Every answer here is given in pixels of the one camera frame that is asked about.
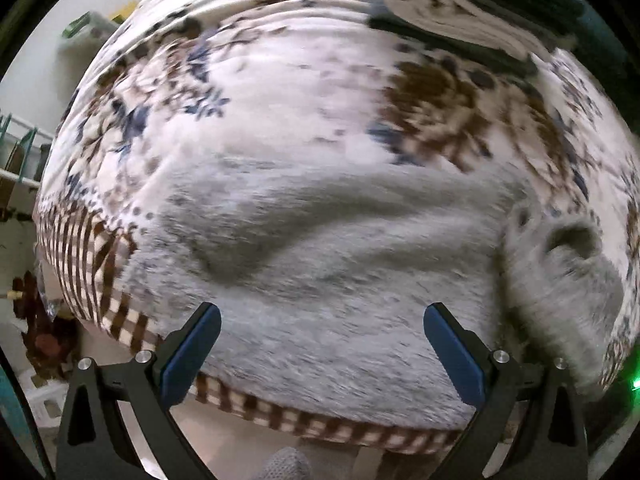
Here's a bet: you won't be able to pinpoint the yellow box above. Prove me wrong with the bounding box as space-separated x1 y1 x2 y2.
110 0 142 23

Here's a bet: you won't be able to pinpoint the bed with floral quilt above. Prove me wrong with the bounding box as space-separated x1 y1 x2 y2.
32 0 640 456

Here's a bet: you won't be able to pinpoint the white and teal rack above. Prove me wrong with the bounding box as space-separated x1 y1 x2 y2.
0 110 53 211

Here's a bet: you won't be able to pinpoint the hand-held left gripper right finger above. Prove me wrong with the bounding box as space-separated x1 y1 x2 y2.
423 302 589 480

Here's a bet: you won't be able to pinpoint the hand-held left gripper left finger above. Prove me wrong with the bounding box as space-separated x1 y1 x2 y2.
55 302 222 480

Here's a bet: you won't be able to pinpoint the grey fluffy pants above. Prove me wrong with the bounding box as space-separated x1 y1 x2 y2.
122 157 626 433

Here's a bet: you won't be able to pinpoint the large dark teal pillow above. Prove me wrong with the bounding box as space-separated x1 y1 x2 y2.
565 0 628 66

